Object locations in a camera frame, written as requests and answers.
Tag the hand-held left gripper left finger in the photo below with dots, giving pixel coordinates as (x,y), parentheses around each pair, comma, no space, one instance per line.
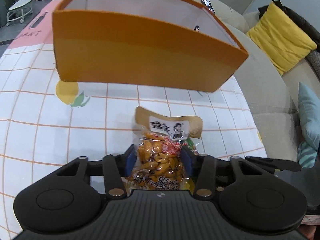
(132,162)

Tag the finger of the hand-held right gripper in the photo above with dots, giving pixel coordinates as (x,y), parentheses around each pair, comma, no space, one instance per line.
(280,165)

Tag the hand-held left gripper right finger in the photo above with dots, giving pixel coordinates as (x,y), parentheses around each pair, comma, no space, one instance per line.
(187,162)

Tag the clear peanut packet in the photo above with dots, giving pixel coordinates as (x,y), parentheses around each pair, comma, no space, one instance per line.
(160,160)

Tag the orange cardboard box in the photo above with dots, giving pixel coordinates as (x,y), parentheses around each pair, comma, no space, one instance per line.
(140,55)

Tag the teal striped cushion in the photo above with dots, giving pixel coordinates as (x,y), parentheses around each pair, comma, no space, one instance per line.
(306,155)

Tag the light blue cushion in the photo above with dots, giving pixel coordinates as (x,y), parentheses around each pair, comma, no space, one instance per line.
(311,115)

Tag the beige sofa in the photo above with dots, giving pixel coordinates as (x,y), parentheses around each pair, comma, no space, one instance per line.
(270,100)

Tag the checked lemon print tablecloth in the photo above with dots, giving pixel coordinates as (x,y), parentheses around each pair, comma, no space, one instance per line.
(50,120)

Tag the yellow cushion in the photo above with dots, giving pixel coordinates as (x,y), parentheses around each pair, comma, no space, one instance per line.
(282,37)

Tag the smartphone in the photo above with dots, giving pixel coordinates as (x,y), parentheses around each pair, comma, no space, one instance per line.
(207,3)

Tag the white round stool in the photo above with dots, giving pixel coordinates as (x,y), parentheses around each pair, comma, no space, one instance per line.
(18,8)

